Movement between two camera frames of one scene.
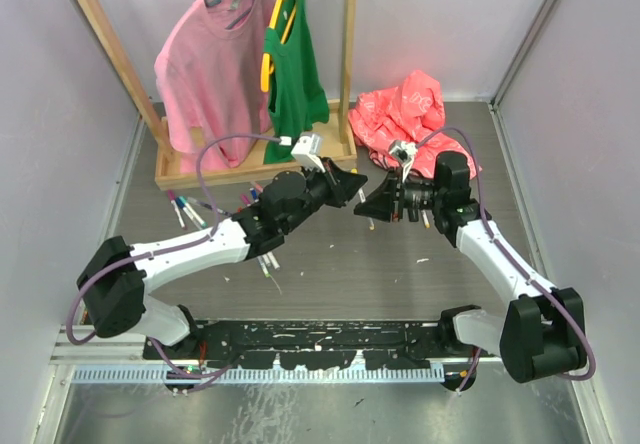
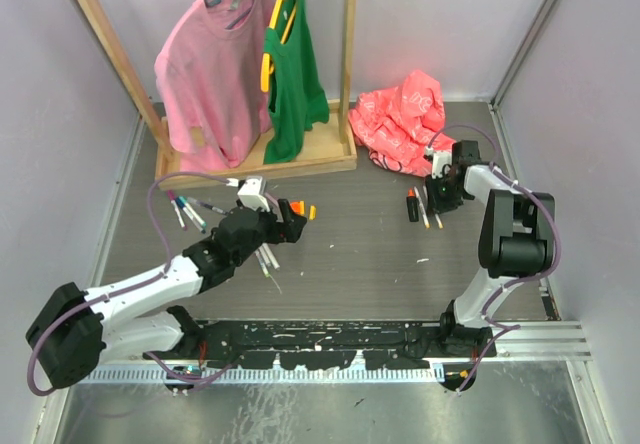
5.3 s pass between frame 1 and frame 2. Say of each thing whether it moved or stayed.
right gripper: moved
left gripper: moved
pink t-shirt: stayed
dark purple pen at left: stayed
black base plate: stayed
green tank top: stayed
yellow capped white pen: stayed
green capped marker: stayed
